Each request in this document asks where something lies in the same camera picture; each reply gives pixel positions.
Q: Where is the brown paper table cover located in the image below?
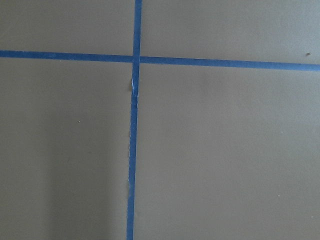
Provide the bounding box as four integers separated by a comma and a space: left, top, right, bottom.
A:
0, 0, 320, 240

